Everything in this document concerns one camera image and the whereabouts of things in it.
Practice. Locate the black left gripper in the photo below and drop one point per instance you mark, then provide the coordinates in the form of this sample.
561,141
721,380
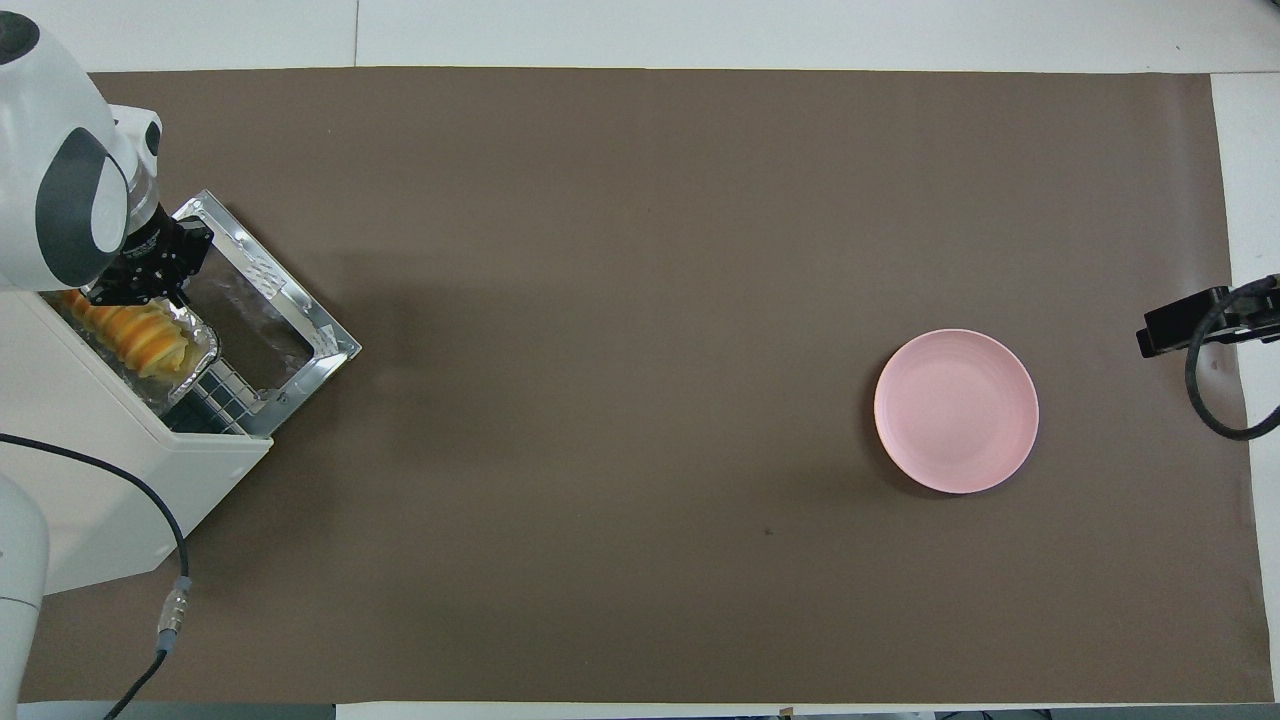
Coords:
160,255

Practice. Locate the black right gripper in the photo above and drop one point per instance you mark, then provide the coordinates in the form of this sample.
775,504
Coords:
1260,322

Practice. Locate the yellow twisted bread loaf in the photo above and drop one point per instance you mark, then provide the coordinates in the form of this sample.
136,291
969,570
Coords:
140,335

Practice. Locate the silver aluminium foil tray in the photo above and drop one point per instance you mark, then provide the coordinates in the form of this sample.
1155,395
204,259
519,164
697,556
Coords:
205,345

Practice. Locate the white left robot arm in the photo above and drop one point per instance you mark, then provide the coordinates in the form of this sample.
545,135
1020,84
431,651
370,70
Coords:
40,100

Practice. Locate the glass oven door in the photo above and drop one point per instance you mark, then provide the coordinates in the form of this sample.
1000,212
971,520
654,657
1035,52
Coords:
310,335

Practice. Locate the cream toaster oven body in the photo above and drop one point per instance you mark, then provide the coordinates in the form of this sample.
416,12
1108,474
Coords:
100,500

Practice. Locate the pink round plate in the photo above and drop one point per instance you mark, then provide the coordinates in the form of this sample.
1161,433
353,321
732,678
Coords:
950,420

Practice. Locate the brown table mat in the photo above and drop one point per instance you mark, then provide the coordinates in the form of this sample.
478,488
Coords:
600,400

